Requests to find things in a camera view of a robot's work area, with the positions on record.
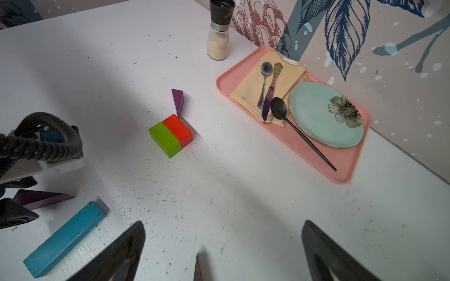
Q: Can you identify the glass salt grinder black cap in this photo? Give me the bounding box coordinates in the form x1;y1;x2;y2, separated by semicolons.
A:
207;0;236;61

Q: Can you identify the silver teaspoon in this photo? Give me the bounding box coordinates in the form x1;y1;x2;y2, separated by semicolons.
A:
257;62;273;109

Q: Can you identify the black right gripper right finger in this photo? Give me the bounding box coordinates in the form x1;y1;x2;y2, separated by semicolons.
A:
302;220;378;281

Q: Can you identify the mint green flower plate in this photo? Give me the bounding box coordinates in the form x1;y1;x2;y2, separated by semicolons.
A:
289;81;364;149

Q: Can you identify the teal long block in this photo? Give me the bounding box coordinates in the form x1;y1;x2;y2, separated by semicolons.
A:
23;201;107;279

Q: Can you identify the green rectangular block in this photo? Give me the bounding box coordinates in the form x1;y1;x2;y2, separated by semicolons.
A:
149;122;182;159

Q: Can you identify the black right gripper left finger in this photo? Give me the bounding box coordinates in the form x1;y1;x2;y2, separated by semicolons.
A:
70;221;146;281

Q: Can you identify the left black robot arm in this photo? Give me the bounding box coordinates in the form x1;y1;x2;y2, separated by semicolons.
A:
1;112;83;229

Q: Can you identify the iridescent butter knife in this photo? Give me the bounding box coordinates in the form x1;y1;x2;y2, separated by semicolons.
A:
261;63;284;121

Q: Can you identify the beige cloth napkin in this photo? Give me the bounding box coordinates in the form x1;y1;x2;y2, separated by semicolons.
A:
230;50;307;122

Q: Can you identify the red rectangular block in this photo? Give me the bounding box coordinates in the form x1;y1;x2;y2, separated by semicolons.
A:
163;114;193;149

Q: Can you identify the black long spoon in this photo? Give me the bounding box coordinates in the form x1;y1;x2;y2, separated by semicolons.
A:
271;97;337;172

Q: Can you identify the purple triangle block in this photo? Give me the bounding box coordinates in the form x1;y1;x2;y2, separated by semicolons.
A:
172;89;184;117
13;189;74;210

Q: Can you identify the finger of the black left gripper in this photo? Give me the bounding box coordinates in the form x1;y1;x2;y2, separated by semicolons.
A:
1;176;37;189
0;198;39;229

